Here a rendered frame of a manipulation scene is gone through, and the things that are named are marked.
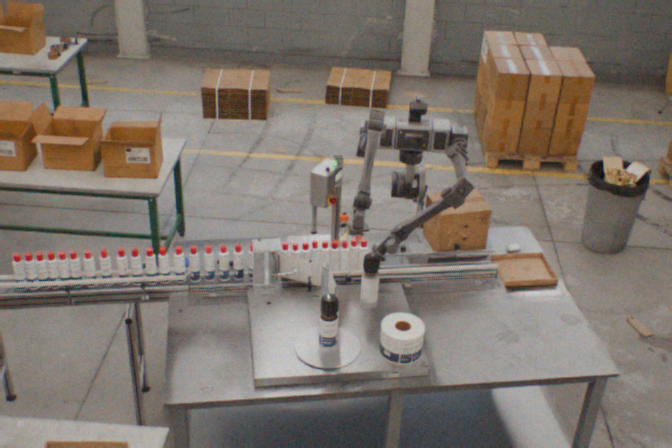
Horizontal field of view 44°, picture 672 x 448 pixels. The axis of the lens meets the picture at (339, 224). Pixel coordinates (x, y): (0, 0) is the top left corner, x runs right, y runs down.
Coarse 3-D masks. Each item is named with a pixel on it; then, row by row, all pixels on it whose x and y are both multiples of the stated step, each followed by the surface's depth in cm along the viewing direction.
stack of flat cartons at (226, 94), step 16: (208, 80) 811; (224, 80) 812; (240, 80) 814; (256, 80) 816; (208, 96) 797; (224, 96) 797; (240, 96) 798; (256, 96) 798; (208, 112) 806; (224, 112) 806; (240, 112) 806; (256, 112) 806
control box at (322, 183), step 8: (328, 160) 421; (320, 168) 413; (336, 168) 414; (312, 176) 410; (320, 176) 408; (328, 176) 407; (312, 184) 413; (320, 184) 410; (328, 184) 409; (312, 192) 415; (320, 192) 413; (328, 192) 412; (336, 192) 421; (312, 200) 417; (320, 200) 415; (328, 200) 415
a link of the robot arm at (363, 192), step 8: (384, 128) 403; (368, 136) 401; (376, 136) 400; (368, 144) 399; (376, 144) 400; (368, 152) 398; (368, 160) 397; (368, 168) 396; (368, 176) 395; (360, 184) 394; (368, 184) 394; (360, 192) 396; (368, 192) 394; (360, 200) 392; (368, 200) 392
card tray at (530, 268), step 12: (528, 252) 466; (540, 252) 467; (504, 264) 461; (516, 264) 462; (528, 264) 462; (540, 264) 463; (504, 276) 451; (516, 276) 451; (528, 276) 452; (540, 276) 452; (552, 276) 453
